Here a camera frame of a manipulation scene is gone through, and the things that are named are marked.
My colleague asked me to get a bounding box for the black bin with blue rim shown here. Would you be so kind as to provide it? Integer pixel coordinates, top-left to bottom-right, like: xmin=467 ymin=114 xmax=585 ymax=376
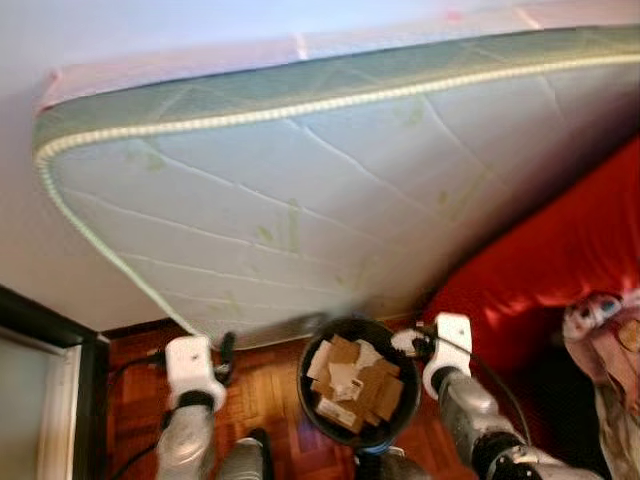
xmin=296 ymin=316 xmax=423 ymax=451

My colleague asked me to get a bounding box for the pink cartoon-print quilt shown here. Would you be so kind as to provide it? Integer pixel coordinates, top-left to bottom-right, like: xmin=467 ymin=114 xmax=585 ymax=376
xmin=560 ymin=290 xmax=640 ymax=416

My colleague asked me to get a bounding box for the brown cardboard scrap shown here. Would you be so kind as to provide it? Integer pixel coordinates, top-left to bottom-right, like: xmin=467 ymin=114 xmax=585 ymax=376
xmin=325 ymin=335 xmax=366 ymax=371
xmin=365 ymin=370 xmax=406 ymax=421

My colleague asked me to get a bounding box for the black left robot foot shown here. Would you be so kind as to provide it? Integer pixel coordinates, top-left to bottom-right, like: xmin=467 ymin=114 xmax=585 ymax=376
xmin=245 ymin=428 xmax=276 ymax=480

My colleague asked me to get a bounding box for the silver left robot leg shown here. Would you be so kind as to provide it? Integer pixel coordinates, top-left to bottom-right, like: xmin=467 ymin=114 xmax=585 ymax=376
xmin=215 ymin=438 xmax=263 ymax=480

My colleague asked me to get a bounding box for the silver robot leg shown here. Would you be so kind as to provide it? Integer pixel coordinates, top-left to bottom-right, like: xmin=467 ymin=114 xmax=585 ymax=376
xmin=215 ymin=438 xmax=263 ymax=480
xmin=375 ymin=452 xmax=431 ymax=480

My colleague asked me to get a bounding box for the white paper scrap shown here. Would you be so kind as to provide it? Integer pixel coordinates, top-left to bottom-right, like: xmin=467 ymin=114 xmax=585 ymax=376
xmin=330 ymin=362 xmax=366 ymax=401

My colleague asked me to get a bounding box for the silver right robot leg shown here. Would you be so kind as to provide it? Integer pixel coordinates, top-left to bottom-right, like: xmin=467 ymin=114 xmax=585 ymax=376
xmin=375 ymin=452 xmax=431 ymax=480

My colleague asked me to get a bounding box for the white quilted green-trimmed mattress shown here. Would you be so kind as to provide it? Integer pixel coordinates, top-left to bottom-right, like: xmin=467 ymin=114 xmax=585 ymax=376
xmin=33 ymin=25 xmax=640 ymax=349

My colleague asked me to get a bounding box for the white door panel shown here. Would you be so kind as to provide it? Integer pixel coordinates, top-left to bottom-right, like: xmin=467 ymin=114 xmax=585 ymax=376
xmin=0 ymin=325 xmax=83 ymax=480

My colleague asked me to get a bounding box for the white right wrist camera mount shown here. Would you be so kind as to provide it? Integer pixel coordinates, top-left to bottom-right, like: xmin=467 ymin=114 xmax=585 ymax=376
xmin=422 ymin=313 xmax=473 ymax=399

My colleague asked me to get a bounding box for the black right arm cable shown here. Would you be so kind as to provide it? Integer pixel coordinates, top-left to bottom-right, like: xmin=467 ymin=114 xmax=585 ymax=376
xmin=440 ymin=330 xmax=533 ymax=446

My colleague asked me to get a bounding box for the black door frame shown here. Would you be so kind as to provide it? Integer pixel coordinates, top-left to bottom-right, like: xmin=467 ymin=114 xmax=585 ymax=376
xmin=0 ymin=285 xmax=109 ymax=480

